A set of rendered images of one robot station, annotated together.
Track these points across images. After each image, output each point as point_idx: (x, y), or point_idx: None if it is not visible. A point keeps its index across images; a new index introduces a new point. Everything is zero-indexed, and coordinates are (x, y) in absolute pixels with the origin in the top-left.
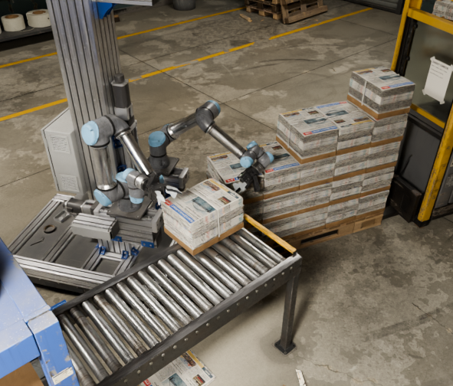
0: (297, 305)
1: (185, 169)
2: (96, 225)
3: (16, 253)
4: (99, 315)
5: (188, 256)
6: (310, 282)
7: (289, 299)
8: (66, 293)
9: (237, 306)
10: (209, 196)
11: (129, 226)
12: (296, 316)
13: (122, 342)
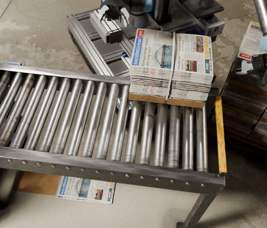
0: (231, 211)
1: (220, 22)
2: (103, 24)
3: (80, 20)
4: (13, 90)
5: (125, 97)
6: (265, 202)
7: (196, 206)
8: (90, 68)
9: (111, 175)
10: (183, 52)
11: (127, 41)
12: (219, 218)
13: None
